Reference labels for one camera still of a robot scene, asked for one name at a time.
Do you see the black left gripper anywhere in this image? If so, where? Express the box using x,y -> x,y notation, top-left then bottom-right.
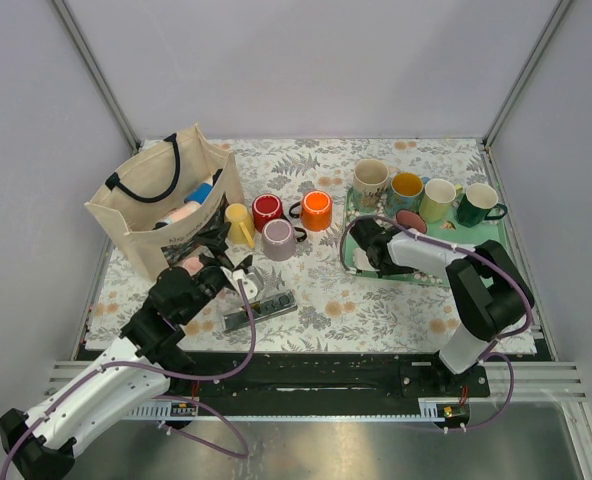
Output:
180,222 -> 253,323

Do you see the pink round mug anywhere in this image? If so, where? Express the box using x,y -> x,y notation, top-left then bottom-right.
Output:
395,209 -> 427,234

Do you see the blue butterfly mug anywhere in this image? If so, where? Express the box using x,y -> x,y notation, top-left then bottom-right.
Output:
385,172 -> 430,217

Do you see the beige floral mug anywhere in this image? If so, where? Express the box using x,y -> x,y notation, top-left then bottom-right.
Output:
352,158 -> 400,212

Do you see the lime green mug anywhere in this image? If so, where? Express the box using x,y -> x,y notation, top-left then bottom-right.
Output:
419,178 -> 463,224

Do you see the dark green mug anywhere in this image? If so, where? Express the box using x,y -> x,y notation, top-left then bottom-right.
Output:
456,183 -> 508,228

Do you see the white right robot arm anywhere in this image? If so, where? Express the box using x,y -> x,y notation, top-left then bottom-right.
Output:
340,215 -> 535,396

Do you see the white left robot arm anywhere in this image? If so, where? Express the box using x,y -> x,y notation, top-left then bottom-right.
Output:
0,223 -> 261,479

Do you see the yellow mug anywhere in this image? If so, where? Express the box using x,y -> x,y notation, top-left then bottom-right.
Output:
225,203 -> 255,249

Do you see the pink octagonal mug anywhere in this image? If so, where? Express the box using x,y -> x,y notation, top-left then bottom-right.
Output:
182,257 -> 204,276

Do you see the lavender mug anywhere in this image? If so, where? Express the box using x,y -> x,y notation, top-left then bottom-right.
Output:
262,218 -> 307,262

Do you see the red mug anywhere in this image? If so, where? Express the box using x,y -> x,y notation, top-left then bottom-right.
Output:
252,193 -> 284,233

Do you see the orange mug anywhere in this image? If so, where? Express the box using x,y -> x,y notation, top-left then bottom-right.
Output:
288,190 -> 333,232

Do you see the floral table mat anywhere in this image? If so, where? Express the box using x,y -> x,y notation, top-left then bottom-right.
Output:
84,138 -> 537,354

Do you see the beige canvas tote bag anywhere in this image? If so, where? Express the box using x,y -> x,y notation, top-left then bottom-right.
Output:
85,126 -> 245,281

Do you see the green floral tray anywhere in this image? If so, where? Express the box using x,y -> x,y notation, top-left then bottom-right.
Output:
341,209 -> 509,287

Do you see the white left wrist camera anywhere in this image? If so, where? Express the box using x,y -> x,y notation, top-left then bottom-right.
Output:
230,266 -> 264,300

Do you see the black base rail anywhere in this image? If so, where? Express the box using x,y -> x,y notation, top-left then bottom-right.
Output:
170,353 -> 490,403

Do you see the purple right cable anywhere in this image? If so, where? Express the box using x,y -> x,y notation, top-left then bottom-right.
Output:
339,215 -> 536,432

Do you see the purple cable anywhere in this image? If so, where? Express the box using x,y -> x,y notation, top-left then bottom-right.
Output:
0,279 -> 258,480
339,215 -> 536,432

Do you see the white slotted cable duct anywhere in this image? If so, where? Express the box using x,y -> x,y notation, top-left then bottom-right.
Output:
126,390 -> 469,423

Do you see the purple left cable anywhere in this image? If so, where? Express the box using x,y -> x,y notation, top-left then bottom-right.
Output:
0,279 -> 258,480

